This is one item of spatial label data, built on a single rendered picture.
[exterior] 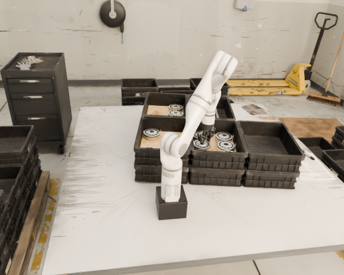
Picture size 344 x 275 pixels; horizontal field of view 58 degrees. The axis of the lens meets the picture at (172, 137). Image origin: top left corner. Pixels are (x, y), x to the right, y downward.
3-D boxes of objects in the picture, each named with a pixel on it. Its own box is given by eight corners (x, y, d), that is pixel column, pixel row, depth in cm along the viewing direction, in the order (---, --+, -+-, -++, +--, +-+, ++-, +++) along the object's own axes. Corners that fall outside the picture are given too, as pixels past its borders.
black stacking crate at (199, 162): (244, 172, 166) (248, 155, 160) (189, 169, 166) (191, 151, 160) (233, 136, 200) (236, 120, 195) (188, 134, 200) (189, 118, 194)
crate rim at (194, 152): (248, 157, 161) (249, 154, 160) (190, 155, 161) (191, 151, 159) (236, 123, 196) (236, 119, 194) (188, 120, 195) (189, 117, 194)
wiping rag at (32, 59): (41, 64, 294) (41, 61, 293) (17, 64, 291) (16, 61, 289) (47, 56, 319) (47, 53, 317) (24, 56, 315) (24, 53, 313)
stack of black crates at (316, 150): (340, 180, 277) (349, 159, 265) (310, 182, 272) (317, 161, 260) (315, 156, 311) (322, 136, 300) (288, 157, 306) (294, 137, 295)
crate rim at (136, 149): (190, 155, 161) (191, 151, 159) (132, 152, 160) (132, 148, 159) (188, 120, 195) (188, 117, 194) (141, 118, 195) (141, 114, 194)
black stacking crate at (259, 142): (300, 175, 166) (306, 157, 160) (245, 172, 166) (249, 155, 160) (279, 138, 200) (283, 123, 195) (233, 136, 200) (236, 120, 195)
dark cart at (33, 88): (66, 155, 316) (54, 70, 272) (20, 157, 309) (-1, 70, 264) (73, 128, 367) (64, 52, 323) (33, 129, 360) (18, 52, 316)
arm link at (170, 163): (158, 134, 132) (156, 167, 140) (173, 142, 126) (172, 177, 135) (172, 127, 138) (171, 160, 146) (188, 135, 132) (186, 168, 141)
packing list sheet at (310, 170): (339, 179, 183) (339, 179, 183) (303, 182, 179) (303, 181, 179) (309, 150, 211) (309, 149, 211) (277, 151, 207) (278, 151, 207)
